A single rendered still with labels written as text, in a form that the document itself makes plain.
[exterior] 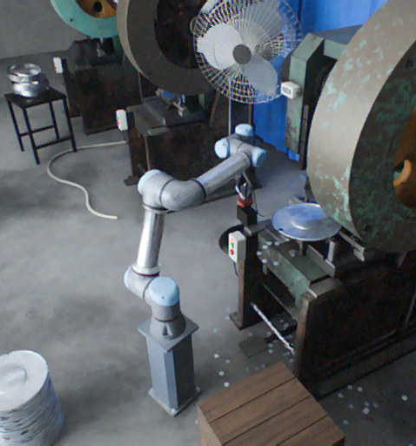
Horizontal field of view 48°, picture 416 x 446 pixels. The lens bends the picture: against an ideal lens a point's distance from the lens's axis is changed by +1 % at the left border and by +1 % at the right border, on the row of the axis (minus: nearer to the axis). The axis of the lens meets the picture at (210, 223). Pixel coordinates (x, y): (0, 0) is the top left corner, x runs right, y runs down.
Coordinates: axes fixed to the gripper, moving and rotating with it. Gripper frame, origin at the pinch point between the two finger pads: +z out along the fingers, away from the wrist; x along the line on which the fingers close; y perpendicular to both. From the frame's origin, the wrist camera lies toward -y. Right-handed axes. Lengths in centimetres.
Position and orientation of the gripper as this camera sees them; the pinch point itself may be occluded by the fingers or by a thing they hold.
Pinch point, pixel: (244, 198)
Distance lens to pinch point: 221.7
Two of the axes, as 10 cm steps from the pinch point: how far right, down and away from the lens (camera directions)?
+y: -4.7, -5.0, 7.3
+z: 0.2, 8.2, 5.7
